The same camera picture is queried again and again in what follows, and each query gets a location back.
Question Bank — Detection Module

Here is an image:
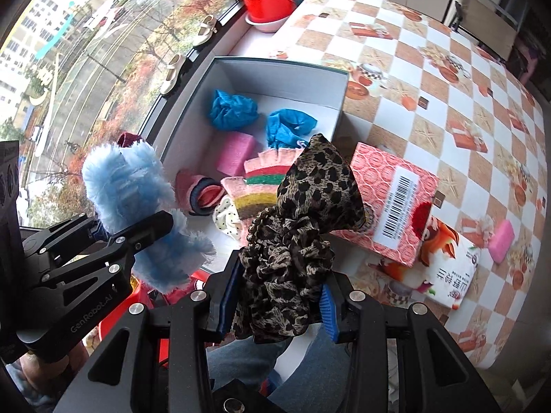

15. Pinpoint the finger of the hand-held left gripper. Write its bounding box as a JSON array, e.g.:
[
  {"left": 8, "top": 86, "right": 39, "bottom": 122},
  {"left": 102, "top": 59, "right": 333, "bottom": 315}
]
[
  {"left": 21, "top": 213, "right": 104, "bottom": 254},
  {"left": 16, "top": 210, "right": 175, "bottom": 363}
]

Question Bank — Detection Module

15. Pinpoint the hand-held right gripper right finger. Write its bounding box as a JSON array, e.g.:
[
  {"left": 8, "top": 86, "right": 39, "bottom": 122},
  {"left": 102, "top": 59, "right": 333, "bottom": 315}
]
[{"left": 319, "top": 273, "right": 504, "bottom": 413}]

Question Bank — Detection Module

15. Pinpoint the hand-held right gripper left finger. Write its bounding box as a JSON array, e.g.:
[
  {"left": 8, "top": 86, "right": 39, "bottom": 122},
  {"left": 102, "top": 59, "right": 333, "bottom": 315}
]
[{"left": 52, "top": 250, "right": 247, "bottom": 413}]

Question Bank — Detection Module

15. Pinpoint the fluffy blue sock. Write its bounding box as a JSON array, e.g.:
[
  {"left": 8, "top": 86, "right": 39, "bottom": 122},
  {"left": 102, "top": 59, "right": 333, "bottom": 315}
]
[{"left": 81, "top": 140, "right": 217, "bottom": 294}]

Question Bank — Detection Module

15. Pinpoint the pink striped knit sock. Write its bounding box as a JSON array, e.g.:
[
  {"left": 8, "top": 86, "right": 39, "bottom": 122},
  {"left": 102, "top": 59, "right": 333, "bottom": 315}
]
[{"left": 221, "top": 148, "right": 303, "bottom": 221}]

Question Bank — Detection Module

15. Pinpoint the leopard print hair bow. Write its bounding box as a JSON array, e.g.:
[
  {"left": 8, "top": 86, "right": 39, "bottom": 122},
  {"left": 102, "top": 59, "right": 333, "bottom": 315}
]
[{"left": 230, "top": 133, "right": 367, "bottom": 345}]

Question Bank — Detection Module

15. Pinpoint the white cardboard box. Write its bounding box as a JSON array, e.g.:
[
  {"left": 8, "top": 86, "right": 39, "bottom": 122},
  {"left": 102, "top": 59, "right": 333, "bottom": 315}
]
[{"left": 150, "top": 55, "right": 350, "bottom": 277}]

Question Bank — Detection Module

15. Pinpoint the person's left hand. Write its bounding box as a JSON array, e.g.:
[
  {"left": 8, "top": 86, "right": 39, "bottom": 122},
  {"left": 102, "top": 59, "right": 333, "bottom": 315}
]
[{"left": 19, "top": 343, "right": 90, "bottom": 397}]

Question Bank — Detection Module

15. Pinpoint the red plastic stool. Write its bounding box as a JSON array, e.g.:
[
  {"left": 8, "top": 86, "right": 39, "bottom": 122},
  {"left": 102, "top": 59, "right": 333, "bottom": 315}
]
[{"left": 98, "top": 268, "right": 212, "bottom": 354}]

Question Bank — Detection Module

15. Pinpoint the person's jeans leg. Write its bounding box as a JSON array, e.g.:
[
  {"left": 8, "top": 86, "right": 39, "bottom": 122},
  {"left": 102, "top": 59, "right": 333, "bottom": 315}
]
[{"left": 206, "top": 322, "right": 359, "bottom": 413}]

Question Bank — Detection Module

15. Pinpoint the pink sock with dark stripes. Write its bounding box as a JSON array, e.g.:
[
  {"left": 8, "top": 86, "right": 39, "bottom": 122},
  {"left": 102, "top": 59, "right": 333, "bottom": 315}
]
[{"left": 175, "top": 168, "right": 225, "bottom": 217}]

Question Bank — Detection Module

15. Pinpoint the white polka dot cloth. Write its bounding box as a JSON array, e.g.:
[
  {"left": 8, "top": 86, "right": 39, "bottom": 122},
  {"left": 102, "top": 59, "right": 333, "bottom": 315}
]
[{"left": 212, "top": 195, "right": 244, "bottom": 242}]

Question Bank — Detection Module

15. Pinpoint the maroon sock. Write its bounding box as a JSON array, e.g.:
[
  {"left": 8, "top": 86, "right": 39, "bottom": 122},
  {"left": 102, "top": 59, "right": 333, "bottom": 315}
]
[{"left": 117, "top": 132, "right": 146, "bottom": 148}]

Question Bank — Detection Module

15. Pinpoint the pink sponge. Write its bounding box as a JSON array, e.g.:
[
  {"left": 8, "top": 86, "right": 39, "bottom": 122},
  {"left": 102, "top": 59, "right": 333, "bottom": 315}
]
[
  {"left": 215, "top": 132, "right": 259, "bottom": 177},
  {"left": 487, "top": 219, "right": 516, "bottom": 264}
]

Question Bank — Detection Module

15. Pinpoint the white tissue packet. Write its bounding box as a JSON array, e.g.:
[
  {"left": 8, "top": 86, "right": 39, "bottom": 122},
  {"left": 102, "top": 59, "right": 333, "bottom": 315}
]
[{"left": 365, "top": 217, "right": 482, "bottom": 311}]

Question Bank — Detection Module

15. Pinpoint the red patterned tissue box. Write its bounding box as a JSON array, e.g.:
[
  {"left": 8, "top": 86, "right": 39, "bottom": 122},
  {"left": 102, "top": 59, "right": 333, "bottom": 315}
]
[{"left": 331, "top": 141, "right": 440, "bottom": 270}]

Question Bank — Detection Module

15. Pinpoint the blue cloth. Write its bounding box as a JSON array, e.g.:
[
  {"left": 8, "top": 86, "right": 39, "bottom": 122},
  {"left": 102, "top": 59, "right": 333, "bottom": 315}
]
[
  {"left": 208, "top": 89, "right": 261, "bottom": 131},
  {"left": 264, "top": 108, "right": 319, "bottom": 150}
]

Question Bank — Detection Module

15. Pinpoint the cream shoe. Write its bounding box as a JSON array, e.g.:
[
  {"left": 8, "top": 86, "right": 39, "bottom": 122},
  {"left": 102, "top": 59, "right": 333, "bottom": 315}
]
[
  {"left": 192, "top": 14, "right": 219, "bottom": 48},
  {"left": 159, "top": 53, "right": 187, "bottom": 96}
]

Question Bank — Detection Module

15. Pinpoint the window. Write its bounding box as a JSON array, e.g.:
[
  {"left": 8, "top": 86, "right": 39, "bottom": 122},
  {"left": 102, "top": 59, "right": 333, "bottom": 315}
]
[{"left": 0, "top": 0, "right": 242, "bottom": 234}]

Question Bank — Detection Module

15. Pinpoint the checkered tablecloth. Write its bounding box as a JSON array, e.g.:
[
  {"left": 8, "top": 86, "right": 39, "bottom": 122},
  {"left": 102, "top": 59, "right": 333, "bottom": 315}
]
[{"left": 241, "top": 0, "right": 548, "bottom": 371}]

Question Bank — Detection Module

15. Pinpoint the white plastic basin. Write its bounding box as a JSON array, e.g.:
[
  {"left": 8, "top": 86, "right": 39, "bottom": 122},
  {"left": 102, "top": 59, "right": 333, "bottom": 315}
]
[{"left": 245, "top": 10, "right": 290, "bottom": 34}]

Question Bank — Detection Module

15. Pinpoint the chair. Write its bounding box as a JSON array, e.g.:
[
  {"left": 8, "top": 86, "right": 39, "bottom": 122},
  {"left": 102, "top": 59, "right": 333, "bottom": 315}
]
[{"left": 447, "top": 0, "right": 518, "bottom": 64}]

